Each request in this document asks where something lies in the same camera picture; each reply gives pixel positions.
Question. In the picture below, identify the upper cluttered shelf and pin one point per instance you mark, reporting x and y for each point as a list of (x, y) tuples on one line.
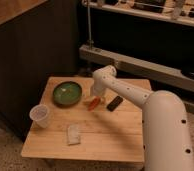
[(168, 14)]

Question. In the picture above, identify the clear plastic cup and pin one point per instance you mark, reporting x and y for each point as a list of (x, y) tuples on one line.
[(40, 115)]

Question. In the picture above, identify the grey metal shelf rail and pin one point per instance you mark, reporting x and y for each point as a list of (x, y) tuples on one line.
[(138, 67)]

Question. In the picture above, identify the dark wooden cabinet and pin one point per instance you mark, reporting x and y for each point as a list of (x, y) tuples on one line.
[(40, 43)]

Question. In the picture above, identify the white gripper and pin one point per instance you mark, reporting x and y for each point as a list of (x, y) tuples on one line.
[(96, 90)]

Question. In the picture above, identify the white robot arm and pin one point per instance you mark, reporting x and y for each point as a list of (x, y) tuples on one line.
[(166, 136)]

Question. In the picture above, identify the light wooden table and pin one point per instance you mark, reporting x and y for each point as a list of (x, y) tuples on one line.
[(104, 135)]

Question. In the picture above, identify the metal vertical pole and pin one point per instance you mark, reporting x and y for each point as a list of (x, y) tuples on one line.
[(90, 40)]

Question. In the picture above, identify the green ceramic bowl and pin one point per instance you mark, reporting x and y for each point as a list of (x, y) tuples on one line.
[(67, 93)]

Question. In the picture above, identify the black rectangular device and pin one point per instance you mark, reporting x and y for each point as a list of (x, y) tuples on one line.
[(114, 103)]

